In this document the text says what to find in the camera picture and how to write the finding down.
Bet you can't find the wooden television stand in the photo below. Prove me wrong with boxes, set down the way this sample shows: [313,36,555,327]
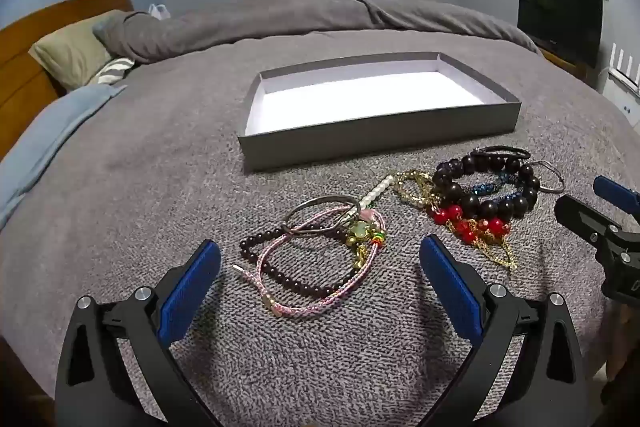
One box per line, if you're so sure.
[537,47,591,82]

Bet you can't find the striped pillow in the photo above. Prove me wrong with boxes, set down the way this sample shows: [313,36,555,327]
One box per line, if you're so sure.
[92,57,136,85]

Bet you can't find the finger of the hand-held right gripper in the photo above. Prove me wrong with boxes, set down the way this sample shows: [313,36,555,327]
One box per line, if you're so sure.
[554,194,626,253]
[594,175,640,220]

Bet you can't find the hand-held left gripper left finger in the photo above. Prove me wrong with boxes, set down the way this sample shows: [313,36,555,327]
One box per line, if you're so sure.
[54,238,223,427]

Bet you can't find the shallow grey cardboard box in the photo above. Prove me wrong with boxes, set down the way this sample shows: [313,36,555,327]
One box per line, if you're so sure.
[237,52,522,172]

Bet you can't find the pink braided cord bracelet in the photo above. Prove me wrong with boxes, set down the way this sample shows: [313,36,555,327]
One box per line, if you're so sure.
[232,202,388,319]

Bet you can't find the white pearl bracelet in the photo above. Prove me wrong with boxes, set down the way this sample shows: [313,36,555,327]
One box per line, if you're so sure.
[350,174,396,215]

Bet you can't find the white router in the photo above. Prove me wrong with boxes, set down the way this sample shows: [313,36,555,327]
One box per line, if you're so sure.
[602,42,640,128]

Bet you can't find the thin dark metal bangle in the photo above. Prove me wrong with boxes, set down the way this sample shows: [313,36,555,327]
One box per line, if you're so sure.
[282,195,362,239]

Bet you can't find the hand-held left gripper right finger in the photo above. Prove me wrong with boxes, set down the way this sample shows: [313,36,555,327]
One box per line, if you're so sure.
[417,234,587,427]

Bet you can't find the thin gold and silver bangles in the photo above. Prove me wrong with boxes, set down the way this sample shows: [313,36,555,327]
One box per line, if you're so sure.
[345,207,388,270]

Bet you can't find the small dark bead bracelet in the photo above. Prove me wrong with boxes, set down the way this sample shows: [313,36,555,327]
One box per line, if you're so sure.
[239,219,358,300]

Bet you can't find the red bead bracelet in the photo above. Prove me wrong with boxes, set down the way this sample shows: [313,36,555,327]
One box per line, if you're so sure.
[432,203,512,244]

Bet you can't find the black cord bracelet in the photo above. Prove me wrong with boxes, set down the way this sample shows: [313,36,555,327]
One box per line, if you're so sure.
[470,145,532,162]

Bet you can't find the black television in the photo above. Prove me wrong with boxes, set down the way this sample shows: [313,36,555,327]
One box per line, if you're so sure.
[517,0,605,68]

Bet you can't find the gold chain bracelet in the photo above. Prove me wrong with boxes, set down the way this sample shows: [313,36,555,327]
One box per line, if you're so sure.
[392,170,441,210]

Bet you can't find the light blue blanket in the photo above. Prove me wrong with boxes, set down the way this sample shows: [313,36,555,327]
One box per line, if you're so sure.
[0,84,128,233]

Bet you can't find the large black bead bracelet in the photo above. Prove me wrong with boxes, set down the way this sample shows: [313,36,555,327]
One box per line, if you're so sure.
[431,154,542,220]

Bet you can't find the silver bangle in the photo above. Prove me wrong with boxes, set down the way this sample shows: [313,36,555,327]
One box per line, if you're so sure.
[530,159,566,194]

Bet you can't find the rolled grey duvet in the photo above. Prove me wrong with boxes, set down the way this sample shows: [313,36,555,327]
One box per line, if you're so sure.
[92,0,543,68]

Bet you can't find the olive green pillow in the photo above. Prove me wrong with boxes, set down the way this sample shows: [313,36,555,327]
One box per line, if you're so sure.
[28,9,131,92]

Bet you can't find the wooden headboard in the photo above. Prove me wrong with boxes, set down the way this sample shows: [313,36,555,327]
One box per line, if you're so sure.
[0,0,136,160]

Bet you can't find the grey bed blanket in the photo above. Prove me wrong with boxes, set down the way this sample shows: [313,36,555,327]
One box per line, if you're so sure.
[0,29,640,427]

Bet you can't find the blue bead bracelet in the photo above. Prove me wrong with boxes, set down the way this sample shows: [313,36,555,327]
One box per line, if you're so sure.
[467,172,521,198]

